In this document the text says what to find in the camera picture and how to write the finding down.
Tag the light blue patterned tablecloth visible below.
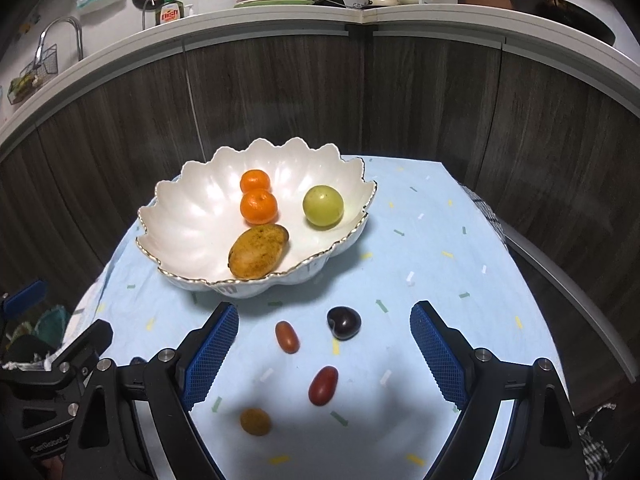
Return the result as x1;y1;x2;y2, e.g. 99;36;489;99
67;155;576;480

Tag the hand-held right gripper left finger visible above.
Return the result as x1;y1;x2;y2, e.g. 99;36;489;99
62;301;240;480

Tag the brown longan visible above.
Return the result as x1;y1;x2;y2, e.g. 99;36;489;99
240;408;272;436

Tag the white kitchen countertop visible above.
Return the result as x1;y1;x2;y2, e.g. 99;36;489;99
0;2;640;161

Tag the yellow mango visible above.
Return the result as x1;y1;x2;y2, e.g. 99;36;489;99
228;224;290;279

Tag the white scalloped bowl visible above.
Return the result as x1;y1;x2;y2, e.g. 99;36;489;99
136;137;378;300

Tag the steel kitchen faucet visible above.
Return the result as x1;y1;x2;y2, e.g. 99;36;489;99
35;16;85;73

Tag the black wok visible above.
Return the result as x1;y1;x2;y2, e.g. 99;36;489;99
507;0;617;46

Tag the small brown-red date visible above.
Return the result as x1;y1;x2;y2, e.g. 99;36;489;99
275;321;301;354

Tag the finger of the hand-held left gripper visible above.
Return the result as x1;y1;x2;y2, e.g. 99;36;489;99
55;319;115;368
2;280;49;313

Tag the red grape tomato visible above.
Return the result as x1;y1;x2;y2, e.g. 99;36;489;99
308;366;339;406

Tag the green dish soap bottle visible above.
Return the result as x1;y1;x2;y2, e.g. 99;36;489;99
157;0;183;26

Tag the green plastic basin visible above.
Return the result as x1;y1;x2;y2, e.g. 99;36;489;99
234;0;316;9

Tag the green apple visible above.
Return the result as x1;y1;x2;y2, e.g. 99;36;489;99
302;185;345;229

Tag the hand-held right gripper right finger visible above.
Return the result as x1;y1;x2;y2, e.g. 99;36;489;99
409;300;586;480

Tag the dark wood kitchen cabinet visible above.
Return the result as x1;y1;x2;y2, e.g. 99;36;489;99
0;27;640;391

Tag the grey metal rail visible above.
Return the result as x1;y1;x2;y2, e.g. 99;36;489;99
505;232;633;383

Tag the green cloth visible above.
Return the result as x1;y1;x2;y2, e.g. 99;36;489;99
10;307;73;351

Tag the tangerine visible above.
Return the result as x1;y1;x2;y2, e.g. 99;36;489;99
240;189;279;226
240;169;271;195

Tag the wire sink basket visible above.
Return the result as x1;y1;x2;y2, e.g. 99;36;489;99
7;45;58;106

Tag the dark purple plum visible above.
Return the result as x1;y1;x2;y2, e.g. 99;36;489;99
327;306;362;341

